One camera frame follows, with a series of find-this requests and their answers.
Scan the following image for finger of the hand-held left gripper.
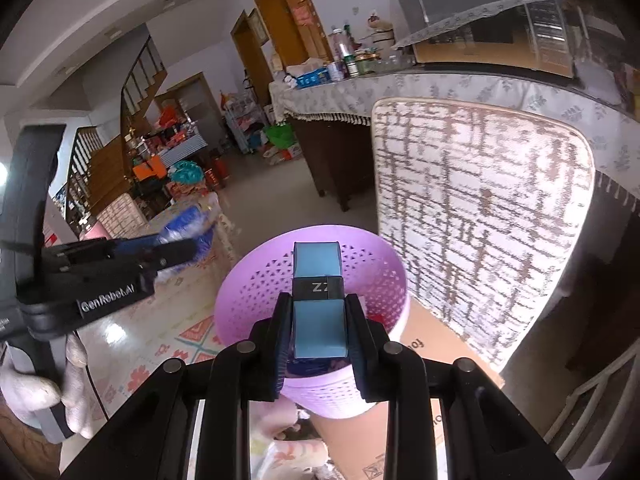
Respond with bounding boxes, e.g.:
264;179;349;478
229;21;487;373
115;237;199;274

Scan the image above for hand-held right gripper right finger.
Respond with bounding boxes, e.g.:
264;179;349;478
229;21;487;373
345;292;576;480

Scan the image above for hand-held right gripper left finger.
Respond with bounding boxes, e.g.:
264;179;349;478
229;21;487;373
60;291;296;480

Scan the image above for blue tissue box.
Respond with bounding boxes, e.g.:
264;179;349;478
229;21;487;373
159;204;219;262

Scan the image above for small blue box black band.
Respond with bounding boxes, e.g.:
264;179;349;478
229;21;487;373
291;241;350;360

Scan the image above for purple plastic wastebasket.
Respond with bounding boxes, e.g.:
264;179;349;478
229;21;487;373
214;224;412;420

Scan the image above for person's left hand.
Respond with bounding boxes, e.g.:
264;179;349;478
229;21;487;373
0;334;96;439

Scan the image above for chair with patterned cushion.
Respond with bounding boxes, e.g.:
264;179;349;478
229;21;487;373
96;194;147;239

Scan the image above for pink floral cloth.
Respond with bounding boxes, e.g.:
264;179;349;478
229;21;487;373
249;399;332;480

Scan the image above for wooden staircase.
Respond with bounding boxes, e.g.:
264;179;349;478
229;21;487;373
64;35;169;233

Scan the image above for green plastic basket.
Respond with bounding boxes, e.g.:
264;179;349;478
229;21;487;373
263;124;294;151

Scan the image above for dark wooden sideboard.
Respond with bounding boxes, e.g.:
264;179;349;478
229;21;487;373
286;115;382;212

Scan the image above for white patterned chair back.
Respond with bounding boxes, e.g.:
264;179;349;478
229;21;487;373
370;97;597;377

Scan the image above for blue packet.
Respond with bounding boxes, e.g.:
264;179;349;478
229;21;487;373
294;68;332;89

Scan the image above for row of bottles and jars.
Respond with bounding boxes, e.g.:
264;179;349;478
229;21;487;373
326;24;417;82

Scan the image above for floral lace sideboard cloth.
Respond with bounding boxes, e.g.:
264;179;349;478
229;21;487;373
269;71;640;203

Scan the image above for white mesh food cover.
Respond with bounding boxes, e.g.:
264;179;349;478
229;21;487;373
389;0;587;52

